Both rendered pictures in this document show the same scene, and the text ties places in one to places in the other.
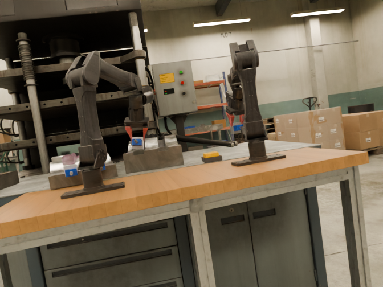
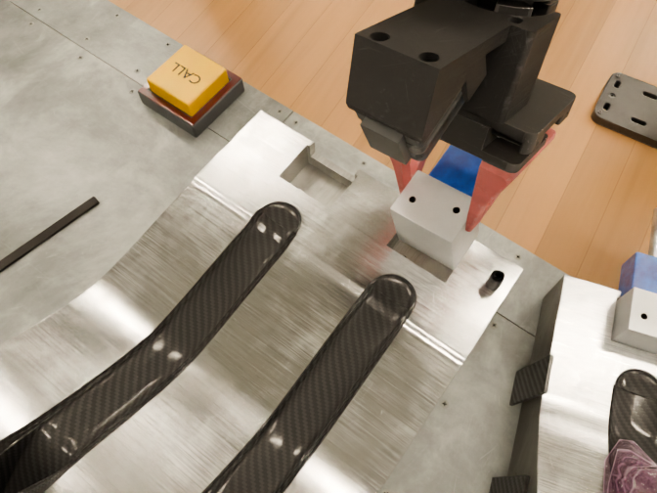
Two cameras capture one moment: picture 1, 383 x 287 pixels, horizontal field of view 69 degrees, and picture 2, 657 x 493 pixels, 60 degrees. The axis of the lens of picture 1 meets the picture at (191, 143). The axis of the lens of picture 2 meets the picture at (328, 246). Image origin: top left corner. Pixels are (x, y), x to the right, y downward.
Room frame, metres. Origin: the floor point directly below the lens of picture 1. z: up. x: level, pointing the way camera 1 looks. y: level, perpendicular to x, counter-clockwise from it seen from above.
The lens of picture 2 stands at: (1.44, 0.32, 1.29)
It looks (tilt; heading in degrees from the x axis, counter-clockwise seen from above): 64 degrees down; 224
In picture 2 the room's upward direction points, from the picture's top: 2 degrees counter-clockwise
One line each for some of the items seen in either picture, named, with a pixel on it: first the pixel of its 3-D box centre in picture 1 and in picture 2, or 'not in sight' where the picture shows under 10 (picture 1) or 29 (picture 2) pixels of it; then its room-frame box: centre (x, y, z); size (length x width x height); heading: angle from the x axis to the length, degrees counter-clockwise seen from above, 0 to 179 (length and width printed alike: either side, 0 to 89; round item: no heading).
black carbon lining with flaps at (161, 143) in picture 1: (150, 142); (191, 423); (1.46, 0.21, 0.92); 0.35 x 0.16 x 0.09; 7
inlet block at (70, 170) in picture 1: (70, 172); not in sight; (1.08, 0.48, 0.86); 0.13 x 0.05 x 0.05; 24
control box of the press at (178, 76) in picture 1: (184, 156); not in sight; (2.20, 0.07, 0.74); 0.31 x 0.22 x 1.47; 97
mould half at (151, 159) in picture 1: (153, 150); (181, 443); (1.48, 0.20, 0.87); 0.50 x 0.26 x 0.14; 7
